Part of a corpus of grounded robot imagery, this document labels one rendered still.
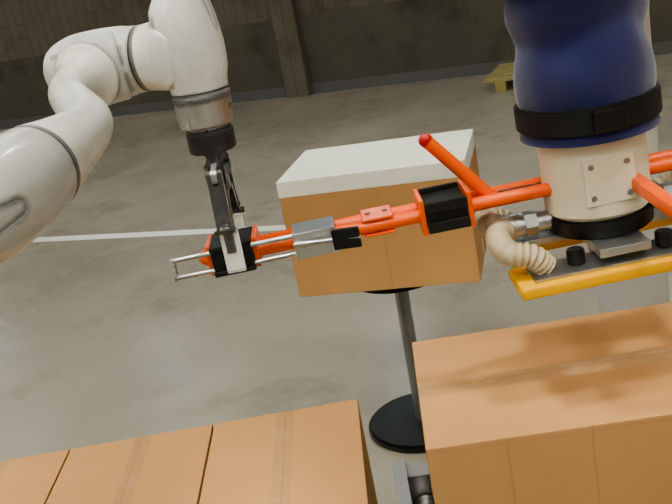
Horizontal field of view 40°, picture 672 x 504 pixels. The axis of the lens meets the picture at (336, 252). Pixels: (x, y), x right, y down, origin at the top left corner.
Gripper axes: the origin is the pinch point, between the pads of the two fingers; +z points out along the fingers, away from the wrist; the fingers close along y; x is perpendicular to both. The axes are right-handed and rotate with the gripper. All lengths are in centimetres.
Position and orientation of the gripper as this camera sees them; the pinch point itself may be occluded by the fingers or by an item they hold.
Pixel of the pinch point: (236, 247)
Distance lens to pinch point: 152.8
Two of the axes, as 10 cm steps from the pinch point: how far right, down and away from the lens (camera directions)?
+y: -0.3, -3.3, 9.5
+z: 1.8, 9.3, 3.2
